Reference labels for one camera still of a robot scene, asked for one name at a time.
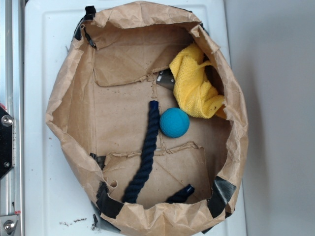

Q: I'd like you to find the dark blue rope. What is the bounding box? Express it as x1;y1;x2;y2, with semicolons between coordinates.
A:
121;100;195;204

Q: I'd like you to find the blue foam ball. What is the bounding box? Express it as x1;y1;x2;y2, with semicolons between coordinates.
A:
159;108;190;138

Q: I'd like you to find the brown paper bag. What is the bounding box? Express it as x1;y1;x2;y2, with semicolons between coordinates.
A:
46;1;248;236

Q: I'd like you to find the grey metal scraper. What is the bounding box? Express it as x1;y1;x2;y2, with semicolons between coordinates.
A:
157;69;175;90

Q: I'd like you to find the yellow microfiber cloth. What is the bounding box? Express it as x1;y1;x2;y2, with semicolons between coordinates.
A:
169;43;226;119

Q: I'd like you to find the black mounting bracket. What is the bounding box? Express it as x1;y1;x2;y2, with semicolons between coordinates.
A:
0;103;14;179

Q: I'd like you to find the aluminium frame rail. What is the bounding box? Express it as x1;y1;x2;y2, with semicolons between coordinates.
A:
0;0;26;236

